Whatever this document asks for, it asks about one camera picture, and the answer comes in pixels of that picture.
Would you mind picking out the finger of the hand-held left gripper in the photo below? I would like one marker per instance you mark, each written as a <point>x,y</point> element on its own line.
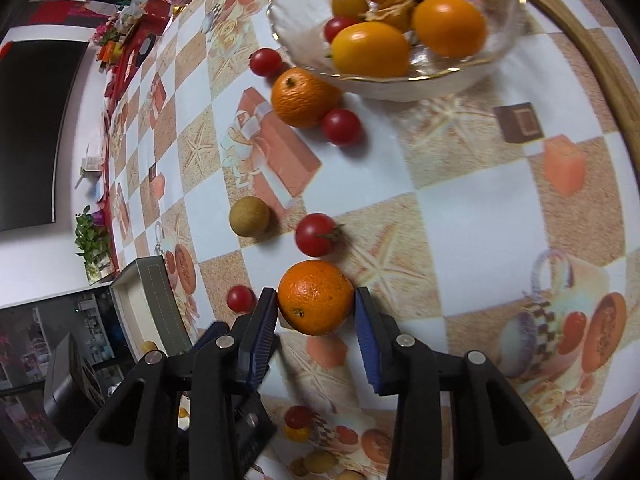
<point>215,332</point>

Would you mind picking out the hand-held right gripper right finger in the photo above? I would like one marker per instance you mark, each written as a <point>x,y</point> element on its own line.
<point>367,345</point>

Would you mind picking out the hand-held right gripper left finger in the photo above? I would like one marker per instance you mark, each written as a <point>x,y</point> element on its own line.
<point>262,340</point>

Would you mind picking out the mandarin orange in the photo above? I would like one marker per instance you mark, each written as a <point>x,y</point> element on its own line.
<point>315,297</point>
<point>302,97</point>

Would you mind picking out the clear glass bowl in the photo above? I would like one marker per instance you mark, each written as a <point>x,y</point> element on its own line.
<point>435,77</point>

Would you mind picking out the yellow fruit in box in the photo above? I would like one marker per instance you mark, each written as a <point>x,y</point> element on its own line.
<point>149,346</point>

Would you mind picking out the grey open box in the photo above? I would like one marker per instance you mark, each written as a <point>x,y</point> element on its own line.
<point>150,300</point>

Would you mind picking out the yellow cherry tomato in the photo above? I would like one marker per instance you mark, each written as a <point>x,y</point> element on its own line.
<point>350,4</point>
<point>297,434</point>

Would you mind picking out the red cherry tomato with stem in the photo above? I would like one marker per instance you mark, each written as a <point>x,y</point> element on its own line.
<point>316,234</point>

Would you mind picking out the brown longan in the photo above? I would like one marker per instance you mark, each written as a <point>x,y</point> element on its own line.
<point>350,475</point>
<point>250,215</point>
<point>299,467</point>
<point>320,460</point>

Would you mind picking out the potted green plant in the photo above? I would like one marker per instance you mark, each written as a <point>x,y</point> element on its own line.
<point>92,242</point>

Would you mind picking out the small white device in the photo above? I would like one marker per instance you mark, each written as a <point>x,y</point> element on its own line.
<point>90,167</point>

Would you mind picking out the black television screen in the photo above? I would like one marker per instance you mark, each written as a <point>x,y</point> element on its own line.
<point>30,130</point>

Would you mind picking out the long red box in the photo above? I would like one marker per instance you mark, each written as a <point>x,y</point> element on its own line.
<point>127,57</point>

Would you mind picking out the red gift box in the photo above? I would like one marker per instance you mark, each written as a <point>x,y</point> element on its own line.
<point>152,10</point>

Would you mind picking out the dried physalis husk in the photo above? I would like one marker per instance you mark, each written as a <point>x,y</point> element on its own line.
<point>395,10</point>

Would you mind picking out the long wooden paddle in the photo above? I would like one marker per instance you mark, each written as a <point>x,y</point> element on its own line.
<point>600,65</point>

